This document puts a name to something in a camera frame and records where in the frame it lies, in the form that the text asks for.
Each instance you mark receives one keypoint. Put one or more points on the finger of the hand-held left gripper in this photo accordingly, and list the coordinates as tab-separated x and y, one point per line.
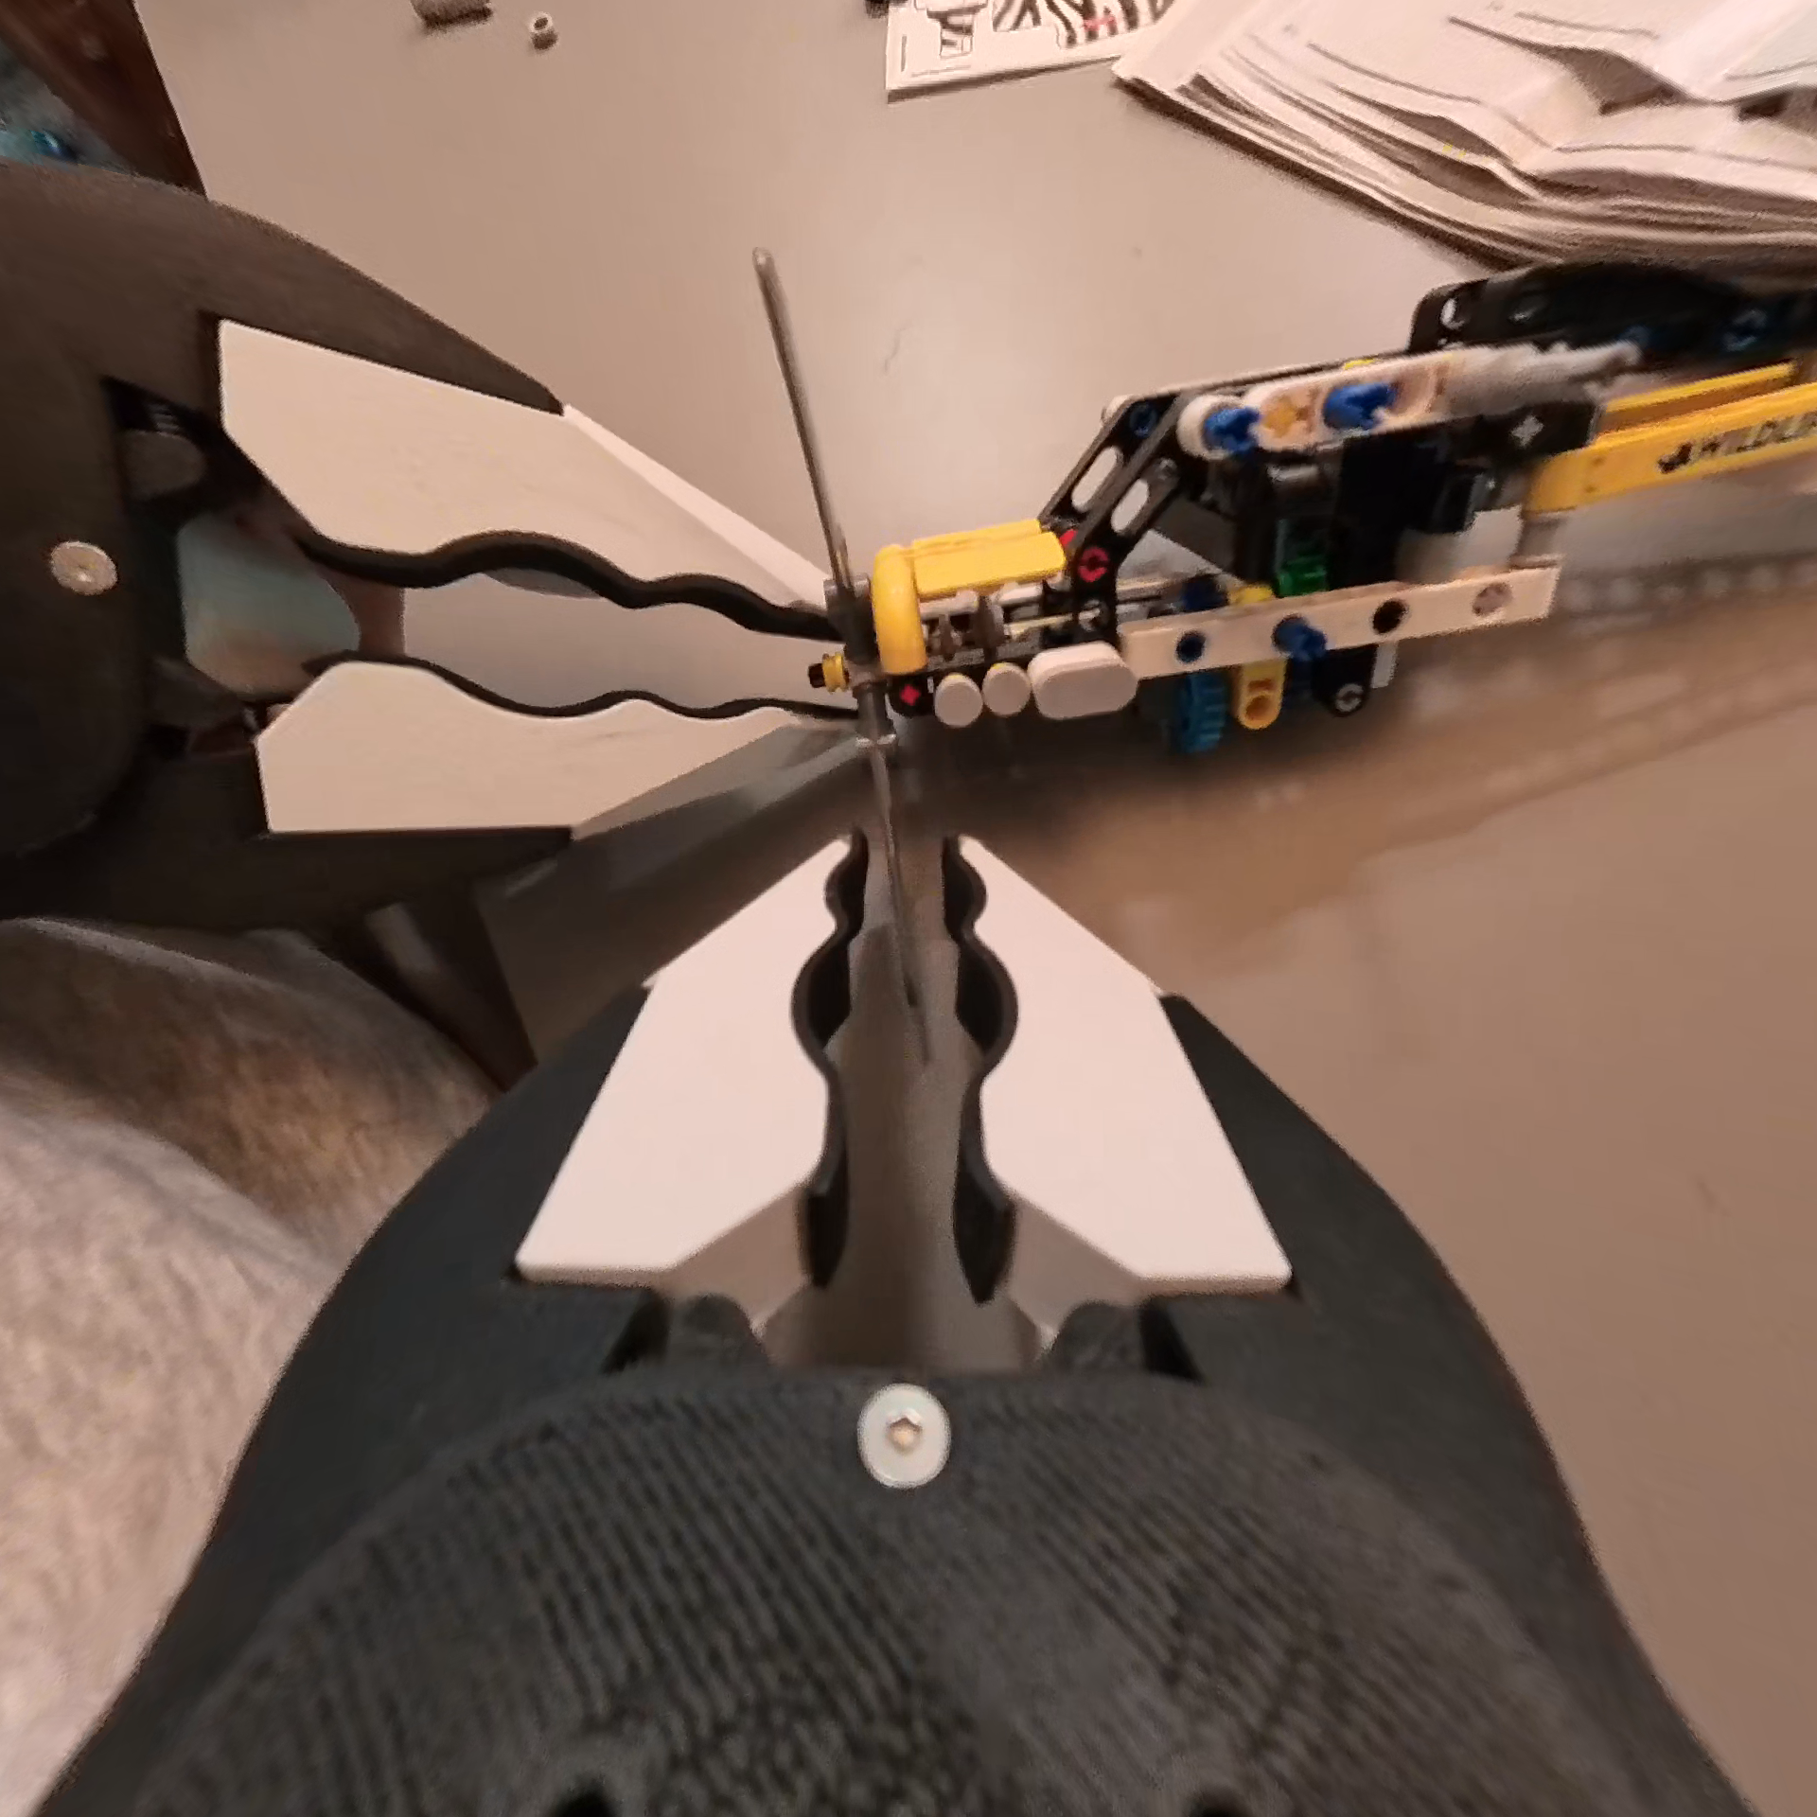
467	767
467	455

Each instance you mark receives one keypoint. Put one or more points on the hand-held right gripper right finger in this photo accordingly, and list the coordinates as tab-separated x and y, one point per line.
1135	1136

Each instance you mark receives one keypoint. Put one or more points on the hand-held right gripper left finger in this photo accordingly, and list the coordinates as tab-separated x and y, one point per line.
681	1136

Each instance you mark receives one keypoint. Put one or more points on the grey lego rotor blade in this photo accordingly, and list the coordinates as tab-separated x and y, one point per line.
899	923
811	441

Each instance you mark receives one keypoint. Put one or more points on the lego helicopter model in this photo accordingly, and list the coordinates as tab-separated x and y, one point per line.
1435	609

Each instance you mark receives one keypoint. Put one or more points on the brown wooden board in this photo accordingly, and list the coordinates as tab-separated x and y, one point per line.
128	85

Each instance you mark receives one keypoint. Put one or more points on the zebra striped sticker sheet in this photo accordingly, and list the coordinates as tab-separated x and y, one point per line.
936	57

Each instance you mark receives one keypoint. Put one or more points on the open instruction booklet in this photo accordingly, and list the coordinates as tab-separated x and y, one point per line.
1490	129

